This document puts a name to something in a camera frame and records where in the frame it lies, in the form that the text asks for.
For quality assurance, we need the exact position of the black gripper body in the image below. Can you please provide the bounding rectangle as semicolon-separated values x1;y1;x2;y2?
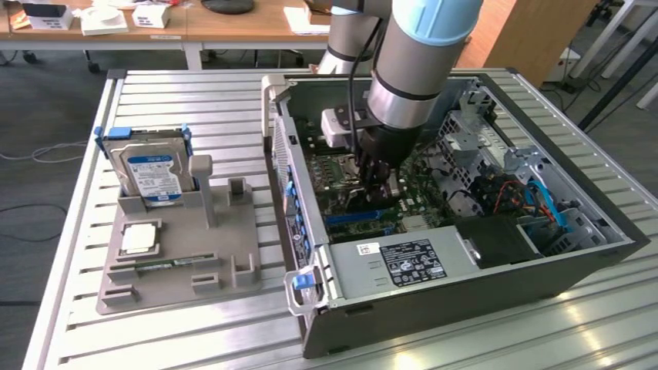
357;125;421;170

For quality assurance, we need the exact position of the Nvidia graphics card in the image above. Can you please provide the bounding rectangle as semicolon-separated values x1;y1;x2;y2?
334;188;402;217

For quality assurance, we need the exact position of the metal CPU socket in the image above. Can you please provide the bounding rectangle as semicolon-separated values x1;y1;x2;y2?
337;153;370;183

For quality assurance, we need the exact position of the green motherboard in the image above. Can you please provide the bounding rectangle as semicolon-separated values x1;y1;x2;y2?
302;123;462;244

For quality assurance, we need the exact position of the blue expansion slot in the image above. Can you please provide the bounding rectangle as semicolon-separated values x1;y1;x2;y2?
326;210;387;227

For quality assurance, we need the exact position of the silver chipset heatsink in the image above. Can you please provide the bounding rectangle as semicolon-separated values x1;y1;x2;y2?
401;214;439;233

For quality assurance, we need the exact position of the silver disk bay cage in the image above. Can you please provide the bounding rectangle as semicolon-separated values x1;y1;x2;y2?
435;109;518;217

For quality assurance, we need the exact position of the silver power supply unit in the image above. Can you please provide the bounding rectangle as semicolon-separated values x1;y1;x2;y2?
327;226;482;301

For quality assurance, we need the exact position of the black open PC case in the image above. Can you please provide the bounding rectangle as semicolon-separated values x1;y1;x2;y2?
259;69;652;360

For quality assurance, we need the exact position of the white paper stack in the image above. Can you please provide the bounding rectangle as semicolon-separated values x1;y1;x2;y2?
282;6;331;36

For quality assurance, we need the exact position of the wooden cabinet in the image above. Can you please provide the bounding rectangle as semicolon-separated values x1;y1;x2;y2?
454;0;602;88

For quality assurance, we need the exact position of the brown cardboard box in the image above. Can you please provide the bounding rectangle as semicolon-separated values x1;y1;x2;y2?
302;0;334;16

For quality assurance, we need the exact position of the white floor device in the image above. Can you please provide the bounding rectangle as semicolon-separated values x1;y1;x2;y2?
544;46;584;84

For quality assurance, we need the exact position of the hard disk with blue carrier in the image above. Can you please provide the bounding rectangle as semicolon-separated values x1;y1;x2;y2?
94;123;195;209

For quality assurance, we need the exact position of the grey parts rack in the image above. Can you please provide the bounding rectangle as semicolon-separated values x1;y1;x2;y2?
96;153;263;317

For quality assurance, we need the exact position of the spare green RAM stick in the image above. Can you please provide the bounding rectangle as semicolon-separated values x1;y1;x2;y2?
110;255;218;271

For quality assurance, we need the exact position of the black slanted stand leg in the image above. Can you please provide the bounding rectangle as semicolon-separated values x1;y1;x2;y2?
576;38;658;130

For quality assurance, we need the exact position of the black monitor base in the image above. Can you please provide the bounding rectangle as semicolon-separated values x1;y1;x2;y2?
199;0;257;14

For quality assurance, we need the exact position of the spare CPU silver lid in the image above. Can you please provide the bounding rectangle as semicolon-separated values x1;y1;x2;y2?
120;225;159;255

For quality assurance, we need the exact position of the small white printed box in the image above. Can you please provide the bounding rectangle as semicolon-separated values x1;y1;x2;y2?
131;5;173;29

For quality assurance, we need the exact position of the white box with round lid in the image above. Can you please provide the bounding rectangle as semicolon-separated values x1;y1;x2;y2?
79;5;130;37

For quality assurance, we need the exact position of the white box with black top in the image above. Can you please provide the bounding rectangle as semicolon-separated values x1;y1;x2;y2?
23;2;74;30

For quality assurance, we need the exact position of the orange book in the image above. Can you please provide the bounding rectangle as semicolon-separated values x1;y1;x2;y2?
7;3;34;31

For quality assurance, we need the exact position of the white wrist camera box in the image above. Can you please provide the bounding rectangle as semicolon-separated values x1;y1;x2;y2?
319;107;381;150

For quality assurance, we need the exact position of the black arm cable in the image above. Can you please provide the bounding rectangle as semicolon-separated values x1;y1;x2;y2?
347;17;386;154

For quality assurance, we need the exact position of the red wire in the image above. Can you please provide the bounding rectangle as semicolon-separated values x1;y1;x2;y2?
492;180;524;215

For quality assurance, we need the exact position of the blue SATA wire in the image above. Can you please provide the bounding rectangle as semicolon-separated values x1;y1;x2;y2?
525;177;576;234

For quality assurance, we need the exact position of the grey disk bay bracket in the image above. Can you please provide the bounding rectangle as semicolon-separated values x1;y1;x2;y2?
504;146;621;257

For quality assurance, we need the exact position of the wooden desk white frame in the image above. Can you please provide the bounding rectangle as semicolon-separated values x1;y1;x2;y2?
0;0;190;70
185;0;473;70

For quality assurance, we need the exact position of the white table frame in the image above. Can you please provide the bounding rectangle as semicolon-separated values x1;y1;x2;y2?
568;0;658;111

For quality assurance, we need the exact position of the white floor cable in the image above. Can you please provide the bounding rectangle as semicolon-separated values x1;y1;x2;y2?
0;139;90;163

